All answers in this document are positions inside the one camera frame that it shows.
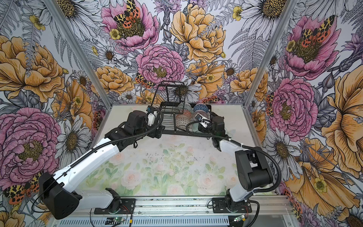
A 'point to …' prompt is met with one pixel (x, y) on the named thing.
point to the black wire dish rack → (168, 100)
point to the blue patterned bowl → (201, 107)
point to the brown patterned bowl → (182, 121)
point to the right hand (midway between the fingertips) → (206, 119)
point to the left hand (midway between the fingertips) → (155, 128)
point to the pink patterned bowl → (203, 113)
